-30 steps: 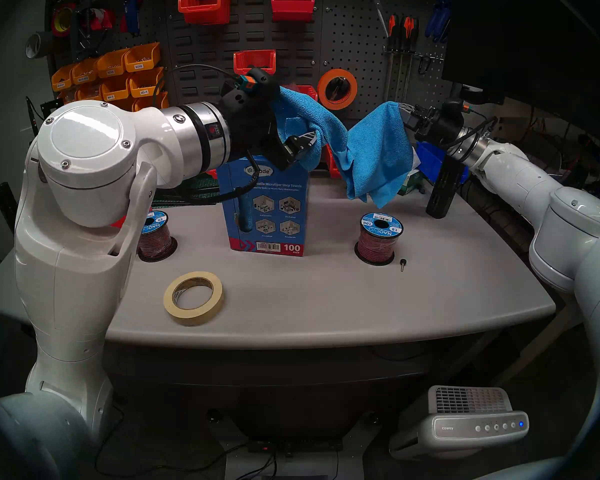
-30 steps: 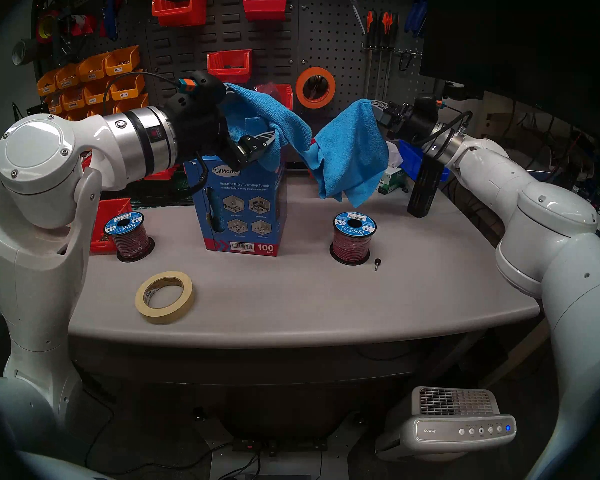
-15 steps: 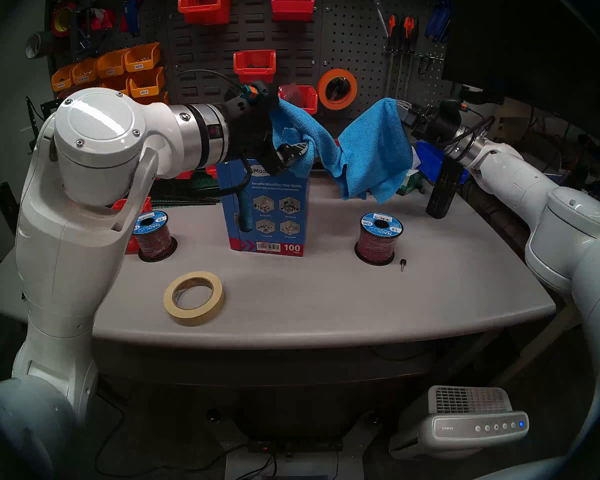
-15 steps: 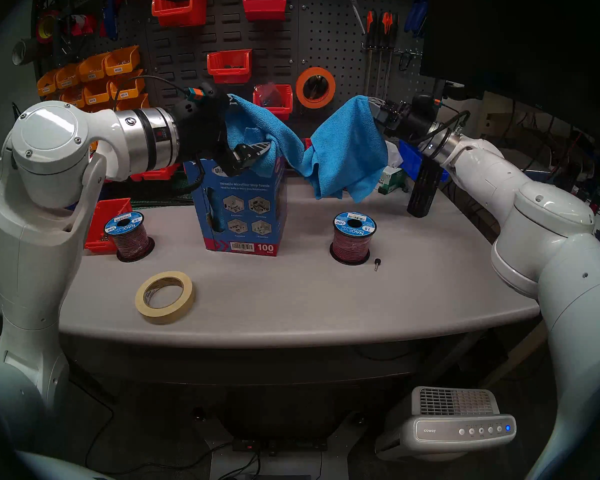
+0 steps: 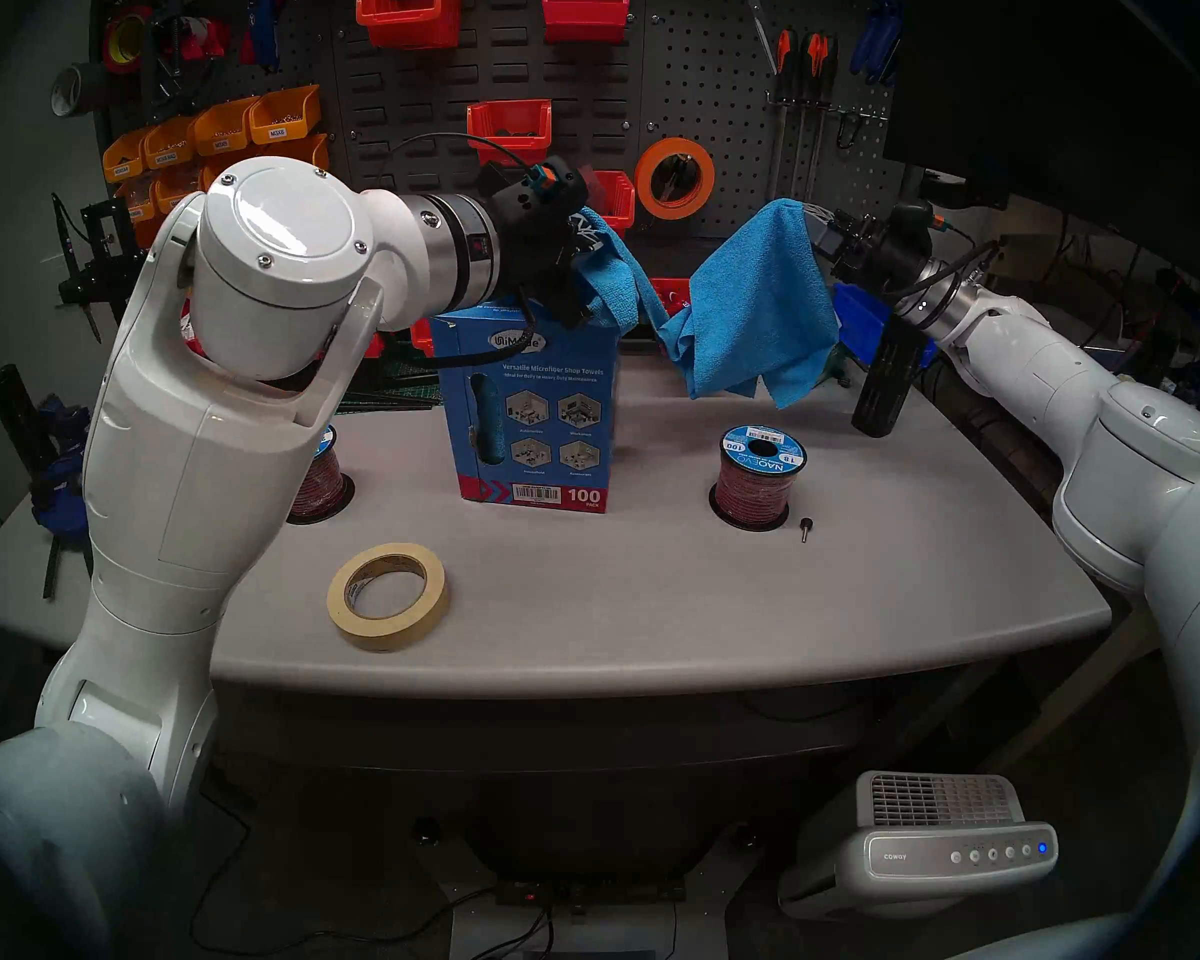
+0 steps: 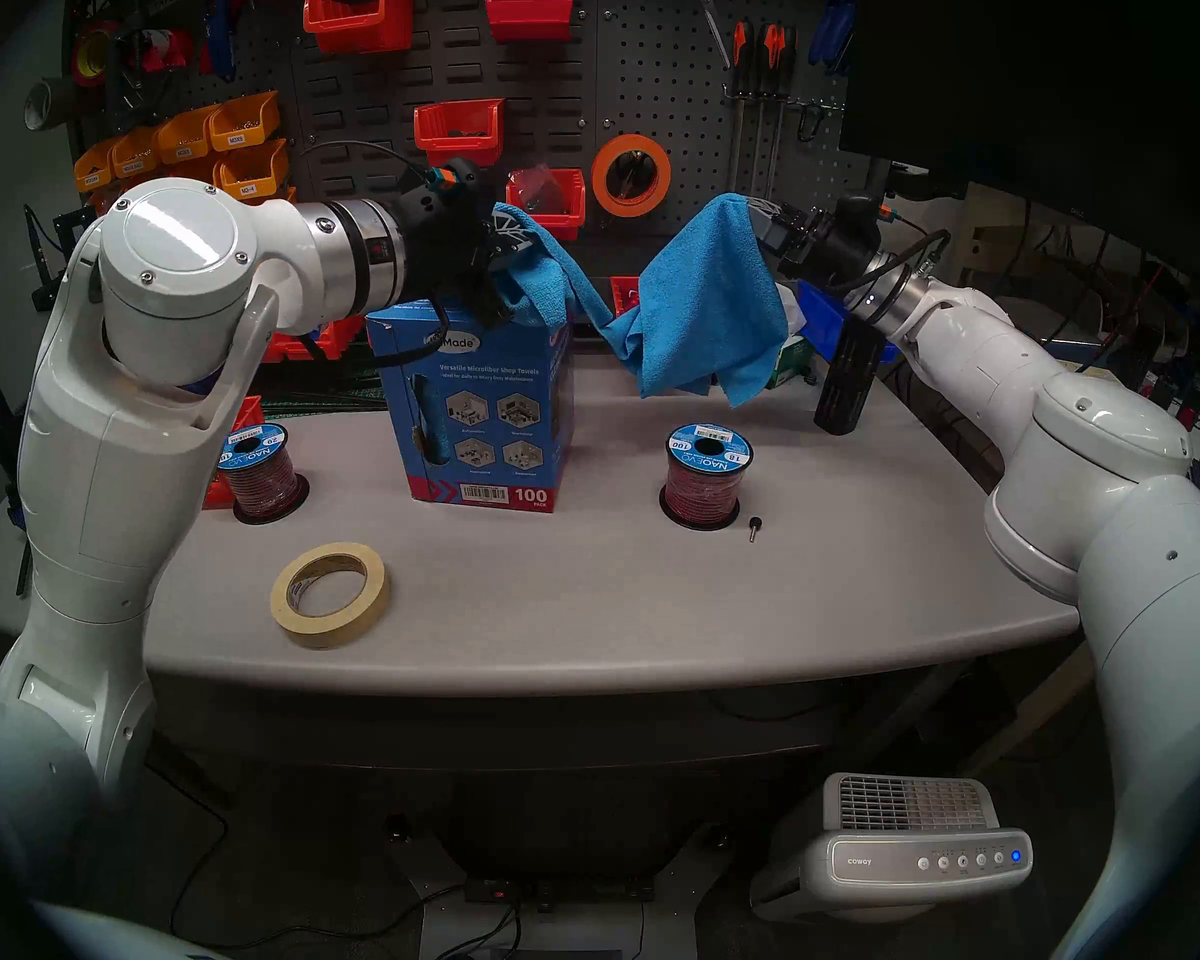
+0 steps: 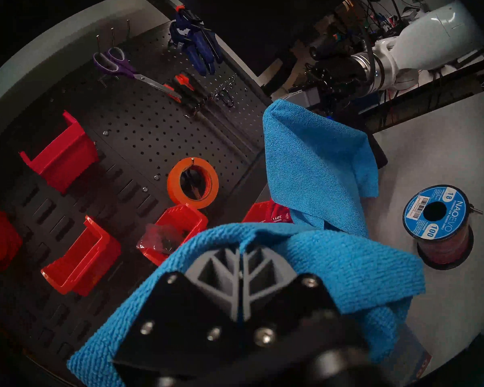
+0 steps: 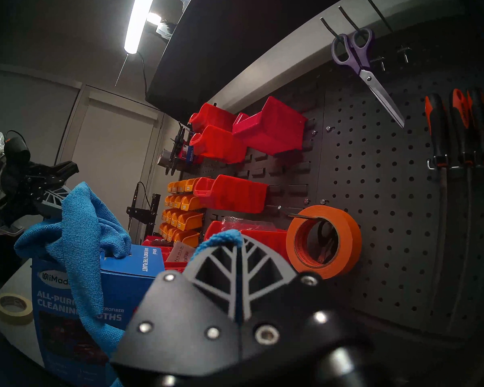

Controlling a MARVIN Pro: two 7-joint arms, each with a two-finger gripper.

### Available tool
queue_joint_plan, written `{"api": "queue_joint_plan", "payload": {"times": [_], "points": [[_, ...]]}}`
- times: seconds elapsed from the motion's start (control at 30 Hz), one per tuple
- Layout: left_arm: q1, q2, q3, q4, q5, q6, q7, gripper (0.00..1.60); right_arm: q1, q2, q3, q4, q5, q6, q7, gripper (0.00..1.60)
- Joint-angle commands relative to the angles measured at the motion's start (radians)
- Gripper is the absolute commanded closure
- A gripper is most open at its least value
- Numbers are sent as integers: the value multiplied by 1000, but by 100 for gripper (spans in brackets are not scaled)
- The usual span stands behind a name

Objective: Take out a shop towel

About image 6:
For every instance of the black monitor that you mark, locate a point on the black monitor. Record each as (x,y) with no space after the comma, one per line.
(1010,68)

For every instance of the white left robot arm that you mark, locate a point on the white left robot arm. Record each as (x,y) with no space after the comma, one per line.
(110,448)

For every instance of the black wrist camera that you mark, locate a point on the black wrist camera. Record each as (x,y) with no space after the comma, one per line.
(860,223)
(440,188)

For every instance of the black power strip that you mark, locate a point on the black power strip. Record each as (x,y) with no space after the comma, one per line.
(560,890)

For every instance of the blue microfiber towel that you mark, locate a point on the blue microfiber towel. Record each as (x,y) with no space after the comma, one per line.
(700,308)
(550,278)

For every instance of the blue shop towel box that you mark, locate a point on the blue shop towel box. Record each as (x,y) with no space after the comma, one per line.
(480,418)

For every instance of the orange tape roll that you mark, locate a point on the orange tape roll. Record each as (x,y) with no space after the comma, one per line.
(599,176)

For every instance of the green cutting mat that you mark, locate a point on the green cutting mat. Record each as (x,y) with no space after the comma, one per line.
(340,393)

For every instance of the orange black screwdriver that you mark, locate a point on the orange black screwdriver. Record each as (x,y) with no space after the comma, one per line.
(772,58)
(742,58)

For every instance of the blue hand tool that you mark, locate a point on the blue hand tool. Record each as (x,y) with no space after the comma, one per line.
(222,38)

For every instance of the black metal stand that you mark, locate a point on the black metal stand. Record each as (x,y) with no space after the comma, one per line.
(50,258)

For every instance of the red bin with red tools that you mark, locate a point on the red bin with red tools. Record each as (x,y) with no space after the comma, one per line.
(625,293)

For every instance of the dark grey pegboard panel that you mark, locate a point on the dark grey pegboard panel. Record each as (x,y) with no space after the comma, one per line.
(660,98)

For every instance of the red yellow tape roll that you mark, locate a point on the red yellow tape roll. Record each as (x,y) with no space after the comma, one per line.
(85,68)

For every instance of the yellow parts bin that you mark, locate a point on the yellow parts bin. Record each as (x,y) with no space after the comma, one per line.
(188,143)
(95,173)
(138,158)

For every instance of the yellow bin labelled M3X6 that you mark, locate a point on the yellow bin labelled M3X6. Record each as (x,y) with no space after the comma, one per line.
(245,128)

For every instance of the clear plastic bag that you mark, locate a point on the clear plastic bag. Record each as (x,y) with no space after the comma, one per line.
(540,190)

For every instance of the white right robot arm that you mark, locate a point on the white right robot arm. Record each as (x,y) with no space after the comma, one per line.
(1110,488)

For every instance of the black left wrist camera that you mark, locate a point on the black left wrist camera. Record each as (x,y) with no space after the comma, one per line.
(440,188)

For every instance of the black cylindrical bottle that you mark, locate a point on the black cylindrical bottle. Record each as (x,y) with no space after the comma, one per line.
(845,388)

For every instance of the beige masking tape roll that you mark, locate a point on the beige masking tape roll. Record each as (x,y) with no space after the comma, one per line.
(328,633)

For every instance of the red bin with plastic bag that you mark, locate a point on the red bin with plastic bag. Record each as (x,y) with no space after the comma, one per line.
(560,226)

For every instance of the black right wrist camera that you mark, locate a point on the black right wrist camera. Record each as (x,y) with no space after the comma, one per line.
(860,223)

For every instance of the dark red plastic bin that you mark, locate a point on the dark red plastic bin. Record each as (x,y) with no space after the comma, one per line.
(530,23)

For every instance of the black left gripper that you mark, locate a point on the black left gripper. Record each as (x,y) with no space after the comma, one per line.
(455,253)

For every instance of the yellow bin labelled M3-4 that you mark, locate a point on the yellow bin labelled M3-4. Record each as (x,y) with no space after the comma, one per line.
(255,178)

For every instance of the white air purifier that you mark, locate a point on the white air purifier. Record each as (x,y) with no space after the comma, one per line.
(910,858)

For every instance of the blue plastic bin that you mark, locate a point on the blue plastic bin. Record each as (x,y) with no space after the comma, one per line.
(820,313)

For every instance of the Kimtech tissue box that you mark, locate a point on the Kimtech tissue box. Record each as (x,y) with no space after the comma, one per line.
(795,363)

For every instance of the grey duct tape roll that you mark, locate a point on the grey duct tape roll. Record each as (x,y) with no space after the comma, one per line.
(55,103)

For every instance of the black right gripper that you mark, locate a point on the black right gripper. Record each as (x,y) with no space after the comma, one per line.
(825,253)

